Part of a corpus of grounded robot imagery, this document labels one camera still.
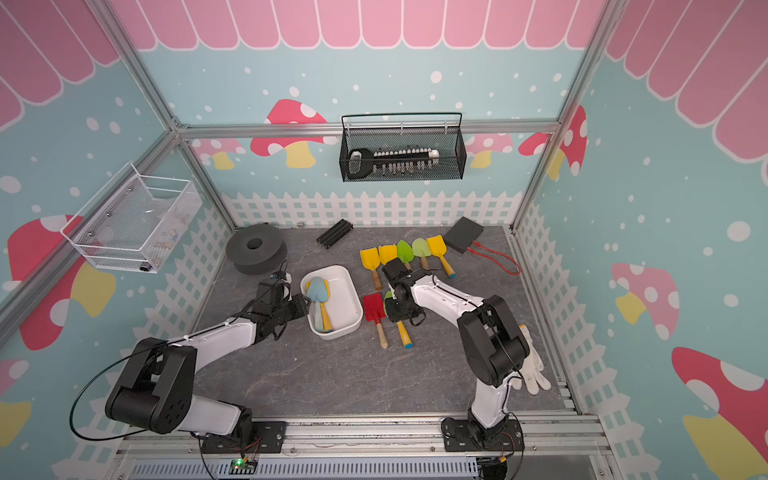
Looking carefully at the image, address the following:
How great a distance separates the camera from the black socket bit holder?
2.92 feet

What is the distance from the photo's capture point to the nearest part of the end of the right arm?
67cm

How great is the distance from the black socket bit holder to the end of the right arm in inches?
14.5
